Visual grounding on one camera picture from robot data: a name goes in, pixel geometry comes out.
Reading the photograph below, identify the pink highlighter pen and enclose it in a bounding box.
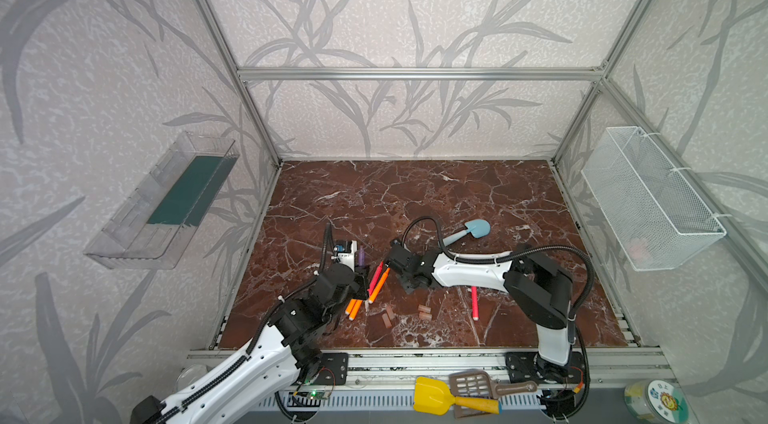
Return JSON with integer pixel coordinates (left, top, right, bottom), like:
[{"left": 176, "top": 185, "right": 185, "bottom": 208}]
[{"left": 470, "top": 286, "right": 479, "bottom": 321}]

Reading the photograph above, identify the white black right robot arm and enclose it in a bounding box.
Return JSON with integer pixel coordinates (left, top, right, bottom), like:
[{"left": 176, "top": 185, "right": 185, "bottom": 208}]
[{"left": 384, "top": 239, "right": 595, "bottom": 382}]

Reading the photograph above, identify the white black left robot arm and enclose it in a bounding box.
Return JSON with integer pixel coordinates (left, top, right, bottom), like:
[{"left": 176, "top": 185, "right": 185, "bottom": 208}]
[{"left": 130, "top": 262, "right": 368, "bottom": 423}]

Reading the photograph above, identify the magenta marker pen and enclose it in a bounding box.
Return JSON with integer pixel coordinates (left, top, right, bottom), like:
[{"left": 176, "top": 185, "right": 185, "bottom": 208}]
[{"left": 368, "top": 261, "right": 384, "bottom": 295}]

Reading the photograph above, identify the orange marker pen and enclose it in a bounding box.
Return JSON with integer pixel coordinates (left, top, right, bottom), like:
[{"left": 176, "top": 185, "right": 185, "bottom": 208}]
[{"left": 368, "top": 268, "right": 391, "bottom": 304}]

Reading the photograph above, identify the short orange highlighter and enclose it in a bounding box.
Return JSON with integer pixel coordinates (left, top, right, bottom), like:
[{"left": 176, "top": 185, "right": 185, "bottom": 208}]
[
  {"left": 348, "top": 299, "right": 363, "bottom": 320},
  {"left": 345, "top": 298, "right": 357, "bottom": 315}
]

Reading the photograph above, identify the light blue toy shovel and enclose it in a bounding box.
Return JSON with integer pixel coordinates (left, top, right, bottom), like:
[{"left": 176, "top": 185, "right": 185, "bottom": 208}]
[{"left": 442, "top": 219, "right": 491, "bottom": 246}]

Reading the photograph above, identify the yellow toy shovel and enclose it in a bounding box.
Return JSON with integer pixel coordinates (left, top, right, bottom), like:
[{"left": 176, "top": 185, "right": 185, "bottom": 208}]
[{"left": 413, "top": 376, "right": 501, "bottom": 416}]

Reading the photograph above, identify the brown toy spatula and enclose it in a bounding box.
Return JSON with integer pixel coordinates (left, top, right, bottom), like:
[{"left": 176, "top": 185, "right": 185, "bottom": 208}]
[{"left": 448, "top": 369, "right": 538, "bottom": 399}]

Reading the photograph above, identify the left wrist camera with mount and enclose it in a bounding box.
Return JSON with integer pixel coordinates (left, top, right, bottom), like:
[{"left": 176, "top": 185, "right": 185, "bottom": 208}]
[{"left": 332, "top": 240, "right": 359, "bottom": 270}]

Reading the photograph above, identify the green circuit board with wires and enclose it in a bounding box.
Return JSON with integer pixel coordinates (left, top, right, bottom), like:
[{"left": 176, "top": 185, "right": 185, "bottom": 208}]
[{"left": 288, "top": 386, "right": 334, "bottom": 408}]

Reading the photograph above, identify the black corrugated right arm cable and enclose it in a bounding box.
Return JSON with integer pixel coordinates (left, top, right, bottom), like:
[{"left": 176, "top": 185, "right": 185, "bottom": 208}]
[{"left": 400, "top": 215, "right": 596, "bottom": 419}]

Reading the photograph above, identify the clear plastic wall tray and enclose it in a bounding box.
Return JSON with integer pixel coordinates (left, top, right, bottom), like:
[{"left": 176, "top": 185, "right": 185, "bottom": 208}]
[{"left": 84, "top": 131, "right": 240, "bottom": 270}]

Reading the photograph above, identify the aluminium cage frame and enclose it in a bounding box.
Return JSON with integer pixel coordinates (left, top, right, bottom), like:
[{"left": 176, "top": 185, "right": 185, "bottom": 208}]
[{"left": 223, "top": 0, "right": 767, "bottom": 399}]

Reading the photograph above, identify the white wire mesh basket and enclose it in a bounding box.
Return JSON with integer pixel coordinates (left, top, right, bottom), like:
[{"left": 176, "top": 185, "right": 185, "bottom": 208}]
[{"left": 582, "top": 126, "right": 727, "bottom": 272}]

